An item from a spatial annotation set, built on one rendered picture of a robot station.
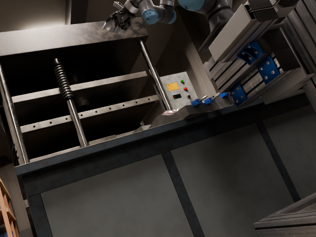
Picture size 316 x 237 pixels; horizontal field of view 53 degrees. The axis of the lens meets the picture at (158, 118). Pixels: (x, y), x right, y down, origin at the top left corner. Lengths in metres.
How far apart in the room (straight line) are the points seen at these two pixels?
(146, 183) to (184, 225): 0.26
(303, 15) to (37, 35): 1.91
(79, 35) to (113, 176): 1.48
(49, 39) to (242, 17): 1.78
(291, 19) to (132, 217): 1.07
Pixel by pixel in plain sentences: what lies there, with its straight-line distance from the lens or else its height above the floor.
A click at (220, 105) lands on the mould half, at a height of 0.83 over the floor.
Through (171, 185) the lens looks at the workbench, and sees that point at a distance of 1.56.
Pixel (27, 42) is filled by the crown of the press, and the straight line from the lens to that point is 2.61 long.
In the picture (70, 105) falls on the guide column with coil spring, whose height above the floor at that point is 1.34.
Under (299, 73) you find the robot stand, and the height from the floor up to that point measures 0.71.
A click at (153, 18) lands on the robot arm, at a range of 1.63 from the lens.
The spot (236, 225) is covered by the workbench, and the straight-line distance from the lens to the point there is 1.70.
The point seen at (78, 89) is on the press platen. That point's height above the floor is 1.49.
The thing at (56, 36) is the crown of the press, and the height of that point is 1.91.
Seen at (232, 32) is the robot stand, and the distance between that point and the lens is 1.20.
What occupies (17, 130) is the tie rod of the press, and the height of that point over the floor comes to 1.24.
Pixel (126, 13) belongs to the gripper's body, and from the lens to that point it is 1.76.
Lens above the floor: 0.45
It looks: 14 degrees up
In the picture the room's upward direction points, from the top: 22 degrees counter-clockwise
